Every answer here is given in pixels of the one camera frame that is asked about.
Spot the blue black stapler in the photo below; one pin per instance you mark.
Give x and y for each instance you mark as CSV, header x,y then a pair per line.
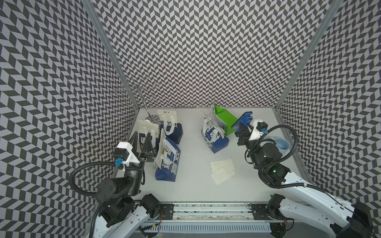
x,y
245,119

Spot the metal wire mug tree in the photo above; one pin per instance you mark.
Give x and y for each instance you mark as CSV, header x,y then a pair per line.
x,y
142,91

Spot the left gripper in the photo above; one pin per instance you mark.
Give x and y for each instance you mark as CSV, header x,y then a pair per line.
x,y
148,150

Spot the green white bag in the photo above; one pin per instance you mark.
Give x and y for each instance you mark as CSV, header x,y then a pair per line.
x,y
224,118

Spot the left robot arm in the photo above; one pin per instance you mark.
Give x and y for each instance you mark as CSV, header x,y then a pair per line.
x,y
118,215

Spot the cream receipt pile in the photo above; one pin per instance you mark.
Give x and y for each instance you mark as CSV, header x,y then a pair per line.
x,y
222,170

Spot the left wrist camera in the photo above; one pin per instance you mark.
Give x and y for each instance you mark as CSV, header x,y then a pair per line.
x,y
124,155

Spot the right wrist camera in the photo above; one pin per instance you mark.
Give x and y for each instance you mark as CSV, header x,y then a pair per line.
x,y
259,129

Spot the light blue mug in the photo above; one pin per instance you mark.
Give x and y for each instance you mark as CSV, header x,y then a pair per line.
x,y
282,144

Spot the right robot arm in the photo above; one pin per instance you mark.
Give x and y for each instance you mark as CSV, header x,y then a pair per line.
x,y
337,217

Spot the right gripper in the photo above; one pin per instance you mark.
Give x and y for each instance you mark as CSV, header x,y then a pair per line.
x,y
243,137

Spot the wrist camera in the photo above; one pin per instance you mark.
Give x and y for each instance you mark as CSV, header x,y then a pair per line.
x,y
259,129
124,155

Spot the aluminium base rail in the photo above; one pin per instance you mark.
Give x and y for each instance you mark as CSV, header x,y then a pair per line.
x,y
208,214

